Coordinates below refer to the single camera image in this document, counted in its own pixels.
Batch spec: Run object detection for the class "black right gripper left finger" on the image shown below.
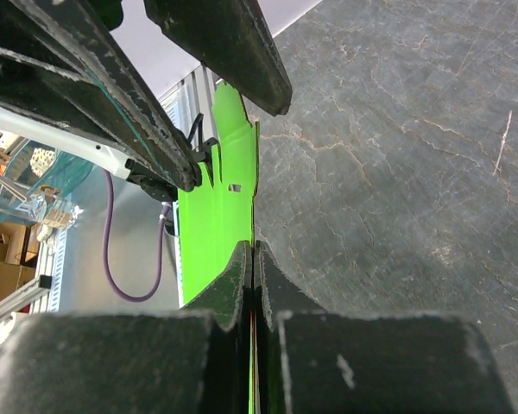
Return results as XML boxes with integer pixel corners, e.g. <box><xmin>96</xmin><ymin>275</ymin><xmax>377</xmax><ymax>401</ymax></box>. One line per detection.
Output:
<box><xmin>0</xmin><ymin>241</ymin><xmax>251</xmax><ymax>413</ymax></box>

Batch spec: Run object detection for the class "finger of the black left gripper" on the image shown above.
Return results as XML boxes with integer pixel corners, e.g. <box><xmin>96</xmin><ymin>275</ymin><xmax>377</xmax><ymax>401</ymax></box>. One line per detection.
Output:
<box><xmin>144</xmin><ymin>0</ymin><xmax>293</xmax><ymax>116</ymax></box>
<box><xmin>0</xmin><ymin>1</ymin><xmax>201</xmax><ymax>191</ymax></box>

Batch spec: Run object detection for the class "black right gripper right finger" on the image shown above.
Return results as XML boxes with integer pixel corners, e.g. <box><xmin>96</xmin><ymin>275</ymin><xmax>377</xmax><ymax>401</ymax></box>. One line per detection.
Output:
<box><xmin>254</xmin><ymin>242</ymin><xmax>514</xmax><ymax>413</ymax></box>

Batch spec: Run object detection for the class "green paper box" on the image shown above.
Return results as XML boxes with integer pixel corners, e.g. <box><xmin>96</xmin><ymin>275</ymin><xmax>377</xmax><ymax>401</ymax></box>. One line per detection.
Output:
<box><xmin>176</xmin><ymin>79</ymin><xmax>260</xmax><ymax>414</ymax></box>

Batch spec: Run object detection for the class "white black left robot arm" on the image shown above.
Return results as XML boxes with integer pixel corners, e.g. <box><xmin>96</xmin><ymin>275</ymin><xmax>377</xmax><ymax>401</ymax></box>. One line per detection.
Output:
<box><xmin>0</xmin><ymin>1</ymin><xmax>293</xmax><ymax>202</ymax></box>

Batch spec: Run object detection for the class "cardboard boxes clutter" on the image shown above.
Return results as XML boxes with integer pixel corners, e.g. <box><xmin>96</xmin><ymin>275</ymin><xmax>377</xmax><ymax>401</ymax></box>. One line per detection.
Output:
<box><xmin>0</xmin><ymin>133</ymin><xmax>85</xmax><ymax>350</ymax></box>

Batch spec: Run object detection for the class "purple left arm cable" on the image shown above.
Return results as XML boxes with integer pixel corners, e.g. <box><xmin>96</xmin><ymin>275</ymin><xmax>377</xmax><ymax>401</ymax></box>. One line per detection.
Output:
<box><xmin>102</xmin><ymin>168</ymin><xmax>174</xmax><ymax>303</ymax></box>

